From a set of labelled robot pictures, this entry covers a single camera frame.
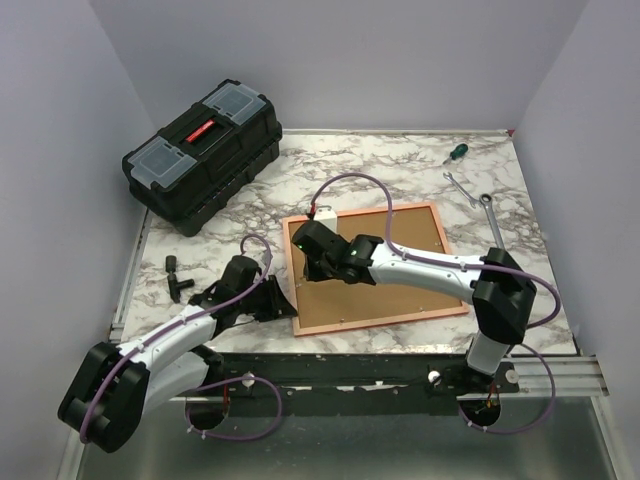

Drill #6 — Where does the small black cylinder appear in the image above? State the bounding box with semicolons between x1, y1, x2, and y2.
165;255;195;304

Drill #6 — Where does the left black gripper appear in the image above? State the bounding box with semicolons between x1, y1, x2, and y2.
237;275;297;323

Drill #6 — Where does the green handled screwdriver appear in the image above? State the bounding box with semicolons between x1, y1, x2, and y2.
443;143;469;165

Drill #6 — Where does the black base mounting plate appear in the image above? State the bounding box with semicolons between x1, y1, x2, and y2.
177;353;519;417

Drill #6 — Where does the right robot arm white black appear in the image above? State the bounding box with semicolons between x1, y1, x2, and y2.
291;220;537;392

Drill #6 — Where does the aluminium rail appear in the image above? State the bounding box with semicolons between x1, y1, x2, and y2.
168;357;608;404

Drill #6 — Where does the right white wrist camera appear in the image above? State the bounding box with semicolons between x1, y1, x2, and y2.
307;204;338;233

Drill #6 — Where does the black plastic toolbox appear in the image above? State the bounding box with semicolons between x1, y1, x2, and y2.
122;79;283;237

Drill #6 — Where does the small silver open wrench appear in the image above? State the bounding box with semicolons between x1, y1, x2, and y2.
443;172;477;209

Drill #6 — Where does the silver ratchet wrench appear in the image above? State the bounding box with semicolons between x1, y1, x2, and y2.
479;193;505;249

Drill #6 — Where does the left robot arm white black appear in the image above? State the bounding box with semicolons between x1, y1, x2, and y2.
57;255;297;453

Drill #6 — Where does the red wooden picture frame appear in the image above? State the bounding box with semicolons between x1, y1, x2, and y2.
282;202;470;337

